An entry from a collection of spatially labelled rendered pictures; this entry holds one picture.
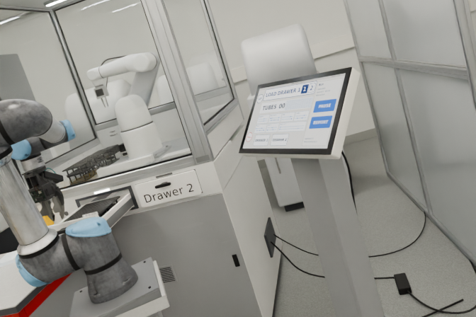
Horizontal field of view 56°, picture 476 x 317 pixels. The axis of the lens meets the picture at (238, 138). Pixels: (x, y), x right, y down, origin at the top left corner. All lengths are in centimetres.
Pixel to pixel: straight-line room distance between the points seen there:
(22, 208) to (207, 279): 107
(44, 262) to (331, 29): 425
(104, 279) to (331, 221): 85
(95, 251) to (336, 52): 414
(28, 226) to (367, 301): 128
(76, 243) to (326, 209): 91
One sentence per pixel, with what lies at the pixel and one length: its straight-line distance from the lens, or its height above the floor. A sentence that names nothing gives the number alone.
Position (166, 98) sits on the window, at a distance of 195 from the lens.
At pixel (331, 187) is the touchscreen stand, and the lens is 172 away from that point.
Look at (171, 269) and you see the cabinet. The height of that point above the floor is 49.
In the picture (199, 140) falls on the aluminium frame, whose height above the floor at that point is 105.
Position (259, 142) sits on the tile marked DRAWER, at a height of 100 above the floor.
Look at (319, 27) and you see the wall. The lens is 512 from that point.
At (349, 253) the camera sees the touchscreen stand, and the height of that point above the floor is 50.
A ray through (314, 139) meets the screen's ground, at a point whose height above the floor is 100.
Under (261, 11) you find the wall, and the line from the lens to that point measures 510.
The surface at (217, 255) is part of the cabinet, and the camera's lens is 211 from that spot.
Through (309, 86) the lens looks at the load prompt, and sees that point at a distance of 166.
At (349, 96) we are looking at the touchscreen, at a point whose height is 111.
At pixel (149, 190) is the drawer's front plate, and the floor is 89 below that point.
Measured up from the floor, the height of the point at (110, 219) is 87.
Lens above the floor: 135
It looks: 10 degrees down
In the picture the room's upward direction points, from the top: 17 degrees counter-clockwise
